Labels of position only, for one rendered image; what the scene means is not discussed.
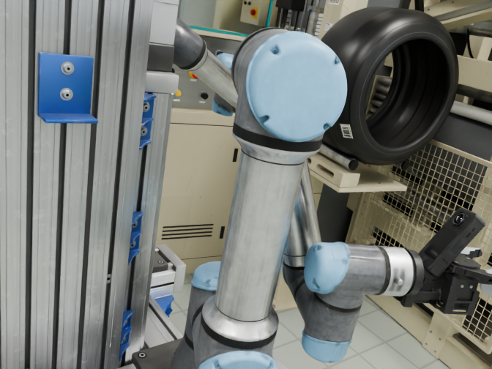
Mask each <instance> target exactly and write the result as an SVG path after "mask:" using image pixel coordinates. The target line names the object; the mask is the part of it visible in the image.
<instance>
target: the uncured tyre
mask: <svg viewBox="0 0 492 369"><path fill-rule="evenodd" d="M321 41H322V42H323V43H324V44H325V45H327V46H328V47H330V48H331V49H332V50H333V51H334V52H335V54H336V55H337V56H338V58H339V60H340V62H341V63H342V65H343V68H344V70H345V74H346V80H347V95H346V102H345V105H344V108H343V111H342V113H341V115H340V116H339V118H338V120H337V121H336V123H334V124H333V126H332V127H329V129H327V130H326V131H325V132H324V135H323V138H322V141H323V142H325V143H326V144H328V145H330V146H331V147H333V148H335V149H337V150H339V151H341V152H342V153H344V154H347V155H348V156H350V157H353V158H354V159H355V160H357V161H359V162H361V163H365V164H368V165H392V164H394V163H398V162H400V161H402V160H405V159H406V158H408V157H410V156H412V155H413V154H415V153H416V152H418V151H419V150H421V148H423V147H424V146H425V145H426V144H428V143H429V142H430V141H431V140H432V139H433V137H434V136H435V135H436V134H437V132H438V131H439V130H440V129H441V127H442V125H443V124H444V122H445V121H446V119H447V117H448V115H449V113H450V111H451V108H452V105H453V103H454V100H455V96H456V92H457V89H458V79H459V66H458V57H457V53H456V49H455V45H454V42H453V40H452V37H451V35H450V33H449V32H448V30H447V29H446V28H445V26H444V25H443V24H442V23H441V22H440V21H438V20H437V19H435V18H434V17H432V16H430V15H429V14H427V13H425V12H422V11H419V10H409V9H402V8H394V7H380V6H375V7H366V8H363V9H360V10H357V11H355V12H352V13H350V14H348V15H346V16H345V17H343V18H341V19H340V20H339V21H338V22H337V23H335V24H334V25H333V26H332V27H331V28H330V29H329V30H328V31H327V33H326V34H325V35H324V36H323V37H322V38H321ZM390 53H392V59H393V76H392V83H391V86H390V88H389V91H388V94H387V96H386V98H385V100H384V101H383V103H382V104H381V106H380V107H379V109H378V110H377V111H376V112H375V113H374V114H373V115H372V116H371V117H369V118H368V119H366V118H365V103H366V97H367V94H368V89H369V86H370V82H371V81H372V79H373V76H374V74H375V73H376V71H377V69H378V68H379V66H380V64H381V63H382V62H383V61H384V59H385V58H386V57H387V56H388V55H389V54H390ZM340 124H349V125H350V128H351V134H352V137H353V138H344V137H343V134H342V131H341V128H340Z"/></svg>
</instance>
